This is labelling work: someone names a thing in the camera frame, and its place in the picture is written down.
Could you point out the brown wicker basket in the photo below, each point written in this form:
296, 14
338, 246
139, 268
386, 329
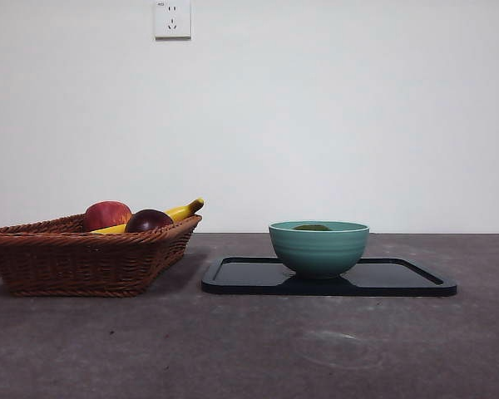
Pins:
75, 262

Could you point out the teal ribbed bowl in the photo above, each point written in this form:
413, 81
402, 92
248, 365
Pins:
318, 253

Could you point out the red apple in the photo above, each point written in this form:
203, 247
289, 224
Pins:
107, 214

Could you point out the black rectangular tray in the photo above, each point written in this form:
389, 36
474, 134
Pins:
249, 280

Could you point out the white wall socket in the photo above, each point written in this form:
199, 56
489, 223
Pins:
173, 21

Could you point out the green avocado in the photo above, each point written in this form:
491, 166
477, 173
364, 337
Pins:
310, 227

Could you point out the yellow banana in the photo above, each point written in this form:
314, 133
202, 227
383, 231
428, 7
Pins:
184, 210

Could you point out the dark purple round fruit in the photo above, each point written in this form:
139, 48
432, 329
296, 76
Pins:
148, 220

